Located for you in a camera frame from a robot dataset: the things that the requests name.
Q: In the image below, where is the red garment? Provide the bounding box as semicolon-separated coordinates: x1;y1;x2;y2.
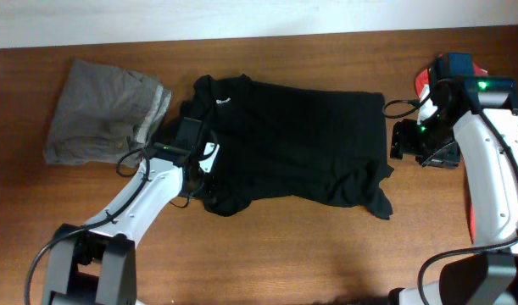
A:
415;62;489;242

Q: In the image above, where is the grey folded garment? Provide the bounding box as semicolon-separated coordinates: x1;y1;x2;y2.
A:
43;59;172;165

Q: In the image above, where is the black t-shirt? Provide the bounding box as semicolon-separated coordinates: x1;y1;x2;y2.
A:
180;75;393;219

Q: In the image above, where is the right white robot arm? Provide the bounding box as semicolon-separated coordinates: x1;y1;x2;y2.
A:
389;75;518;304

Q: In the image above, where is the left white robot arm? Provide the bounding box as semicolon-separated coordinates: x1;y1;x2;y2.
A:
39;142;219;304

